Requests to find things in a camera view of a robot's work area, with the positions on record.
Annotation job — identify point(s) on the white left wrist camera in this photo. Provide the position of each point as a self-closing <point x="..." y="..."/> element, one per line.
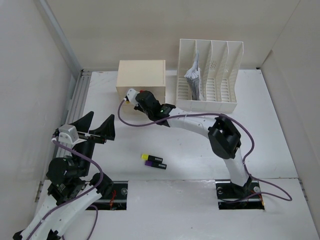
<point x="67" y="134"/>

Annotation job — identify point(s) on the grey setup guide booklet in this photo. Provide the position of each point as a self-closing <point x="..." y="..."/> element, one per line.
<point x="193" y="78"/>

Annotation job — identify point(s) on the white plastic file organizer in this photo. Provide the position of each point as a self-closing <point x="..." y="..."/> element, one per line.
<point x="218" y="63"/>

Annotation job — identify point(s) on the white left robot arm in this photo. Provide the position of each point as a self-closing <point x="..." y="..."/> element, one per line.
<point x="76" y="181"/>

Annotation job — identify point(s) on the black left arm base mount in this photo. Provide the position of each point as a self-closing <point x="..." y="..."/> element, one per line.
<point x="116" y="200"/>

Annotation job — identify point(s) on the yellow capped black highlighter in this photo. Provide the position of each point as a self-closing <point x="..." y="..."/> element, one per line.
<point x="151" y="158"/>

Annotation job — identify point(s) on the purple capped black highlighter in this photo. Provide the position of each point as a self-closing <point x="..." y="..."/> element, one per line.
<point x="157" y="165"/>

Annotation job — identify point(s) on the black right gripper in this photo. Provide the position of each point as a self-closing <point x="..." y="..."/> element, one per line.
<point x="138" y="107"/>

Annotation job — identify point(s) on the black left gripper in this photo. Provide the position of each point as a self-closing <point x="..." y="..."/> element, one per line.
<point x="106" y="130"/>

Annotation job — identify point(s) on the aluminium frame rail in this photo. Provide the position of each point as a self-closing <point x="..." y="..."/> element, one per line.
<point x="79" y="81"/>

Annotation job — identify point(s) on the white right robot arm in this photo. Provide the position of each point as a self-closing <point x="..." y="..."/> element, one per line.
<point x="224" y="138"/>

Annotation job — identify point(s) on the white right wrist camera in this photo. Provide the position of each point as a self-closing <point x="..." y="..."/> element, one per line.
<point x="130" y="97"/>

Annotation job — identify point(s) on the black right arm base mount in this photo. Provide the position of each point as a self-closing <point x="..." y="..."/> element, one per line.
<point x="233" y="197"/>

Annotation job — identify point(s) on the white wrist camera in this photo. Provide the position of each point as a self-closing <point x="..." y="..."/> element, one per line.
<point x="67" y="134"/>
<point x="130" y="97"/>

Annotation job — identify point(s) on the cream wooden drawer cabinet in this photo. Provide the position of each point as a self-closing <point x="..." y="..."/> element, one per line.
<point x="142" y="75"/>

